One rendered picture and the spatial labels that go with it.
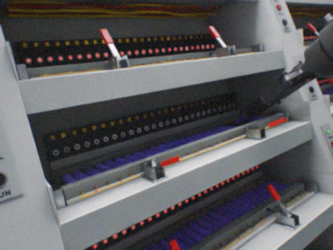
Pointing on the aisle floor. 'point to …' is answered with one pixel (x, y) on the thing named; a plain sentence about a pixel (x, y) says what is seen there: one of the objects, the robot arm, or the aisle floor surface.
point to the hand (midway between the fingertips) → (259, 106)
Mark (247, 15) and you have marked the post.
